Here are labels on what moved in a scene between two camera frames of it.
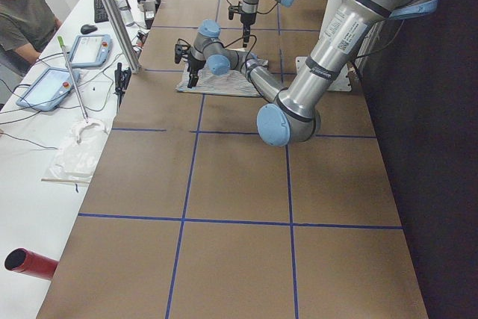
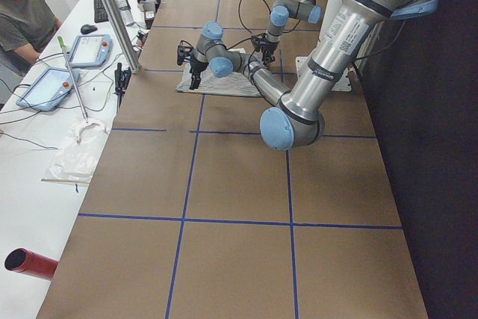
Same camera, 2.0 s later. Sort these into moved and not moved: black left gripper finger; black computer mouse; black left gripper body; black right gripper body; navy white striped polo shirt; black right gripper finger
Moved: black right gripper body; black right gripper finger
Not moved: navy white striped polo shirt; black left gripper finger; black left gripper body; black computer mouse
